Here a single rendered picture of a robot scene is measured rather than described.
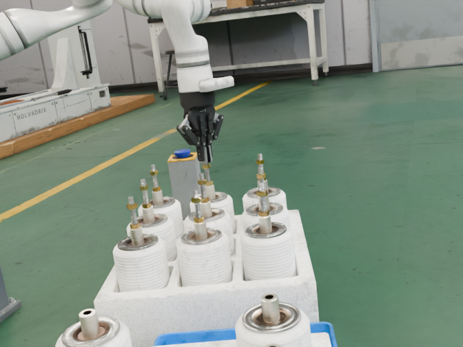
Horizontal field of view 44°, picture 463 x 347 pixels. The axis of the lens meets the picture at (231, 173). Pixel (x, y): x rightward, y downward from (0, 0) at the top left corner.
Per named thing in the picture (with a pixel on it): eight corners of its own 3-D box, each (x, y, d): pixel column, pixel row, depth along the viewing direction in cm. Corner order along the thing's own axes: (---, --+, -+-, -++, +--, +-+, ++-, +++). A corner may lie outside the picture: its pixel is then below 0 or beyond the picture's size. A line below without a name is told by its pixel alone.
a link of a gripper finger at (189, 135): (177, 123, 119) (193, 139, 123) (173, 131, 118) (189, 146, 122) (186, 124, 117) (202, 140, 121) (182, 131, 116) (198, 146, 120)
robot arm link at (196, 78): (207, 93, 112) (203, 61, 111) (169, 93, 120) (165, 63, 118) (237, 85, 119) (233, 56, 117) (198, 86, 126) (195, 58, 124)
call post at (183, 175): (184, 278, 147) (167, 162, 139) (187, 267, 154) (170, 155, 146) (211, 276, 146) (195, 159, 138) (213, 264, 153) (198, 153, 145)
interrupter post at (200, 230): (197, 242, 102) (195, 224, 101) (193, 237, 104) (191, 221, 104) (209, 239, 103) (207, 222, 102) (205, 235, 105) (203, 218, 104)
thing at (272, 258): (295, 304, 112) (286, 218, 108) (305, 329, 103) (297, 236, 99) (247, 311, 112) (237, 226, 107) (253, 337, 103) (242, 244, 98)
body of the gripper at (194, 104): (197, 83, 126) (202, 125, 128) (169, 89, 120) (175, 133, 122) (222, 82, 121) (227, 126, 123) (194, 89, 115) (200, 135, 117)
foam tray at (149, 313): (109, 390, 104) (92, 301, 99) (147, 292, 142) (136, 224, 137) (323, 373, 101) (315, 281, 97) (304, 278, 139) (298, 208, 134)
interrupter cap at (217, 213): (208, 225, 110) (207, 222, 110) (180, 220, 115) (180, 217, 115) (233, 213, 116) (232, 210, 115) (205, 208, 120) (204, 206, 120)
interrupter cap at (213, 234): (187, 250, 99) (187, 246, 99) (176, 237, 106) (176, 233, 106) (228, 239, 102) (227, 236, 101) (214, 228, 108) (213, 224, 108)
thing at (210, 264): (197, 344, 102) (183, 251, 98) (182, 321, 111) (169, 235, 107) (246, 329, 105) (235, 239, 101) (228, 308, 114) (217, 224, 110)
